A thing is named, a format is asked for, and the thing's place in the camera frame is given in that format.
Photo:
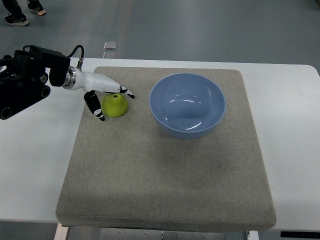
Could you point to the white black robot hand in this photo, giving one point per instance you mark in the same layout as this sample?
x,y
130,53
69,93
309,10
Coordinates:
x,y
91,83

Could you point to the green pear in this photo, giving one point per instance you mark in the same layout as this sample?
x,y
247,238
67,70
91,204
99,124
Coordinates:
x,y
114,105

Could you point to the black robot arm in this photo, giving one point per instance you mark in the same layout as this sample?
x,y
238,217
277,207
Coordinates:
x,y
23,82

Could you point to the blue bowl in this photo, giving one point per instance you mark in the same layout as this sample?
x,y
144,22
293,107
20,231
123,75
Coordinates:
x,y
187,105

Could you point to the person's right shoe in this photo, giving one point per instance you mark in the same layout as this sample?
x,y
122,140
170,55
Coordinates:
x,y
36,7

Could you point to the person's shoe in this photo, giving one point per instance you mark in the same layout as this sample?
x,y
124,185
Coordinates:
x,y
36,7
20,21

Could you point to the grey fabric mat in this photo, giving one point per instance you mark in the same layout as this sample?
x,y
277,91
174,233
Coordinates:
x,y
126,172

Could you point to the person's left shoe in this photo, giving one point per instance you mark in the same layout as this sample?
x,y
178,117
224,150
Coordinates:
x,y
20,21

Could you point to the white table frame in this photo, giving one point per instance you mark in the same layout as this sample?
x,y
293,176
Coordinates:
x,y
98,233

